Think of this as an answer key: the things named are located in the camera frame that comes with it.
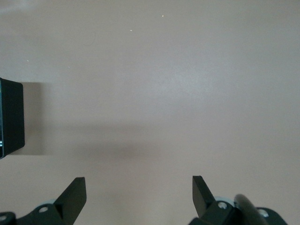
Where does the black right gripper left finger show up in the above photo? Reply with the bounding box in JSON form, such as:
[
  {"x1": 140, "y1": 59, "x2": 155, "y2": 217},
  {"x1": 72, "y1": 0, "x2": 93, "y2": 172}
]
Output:
[{"x1": 16, "y1": 177, "x2": 87, "y2": 225}]

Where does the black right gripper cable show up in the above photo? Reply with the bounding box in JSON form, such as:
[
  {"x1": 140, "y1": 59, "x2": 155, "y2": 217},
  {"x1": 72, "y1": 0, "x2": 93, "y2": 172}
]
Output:
[{"x1": 234, "y1": 194, "x2": 268, "y2": 225}]

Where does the black plastic box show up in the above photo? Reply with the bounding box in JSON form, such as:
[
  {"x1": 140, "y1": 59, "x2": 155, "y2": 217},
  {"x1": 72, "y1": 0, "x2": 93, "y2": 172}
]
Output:
[{"x1": 0, "y1": 78, "x2": 25, "y2": 160}]

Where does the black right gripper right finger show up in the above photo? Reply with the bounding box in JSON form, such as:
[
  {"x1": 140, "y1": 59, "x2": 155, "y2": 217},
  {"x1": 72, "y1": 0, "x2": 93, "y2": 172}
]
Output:
[{"x1": 189, "y1": 175, "x2": 249, "y2": 225}]

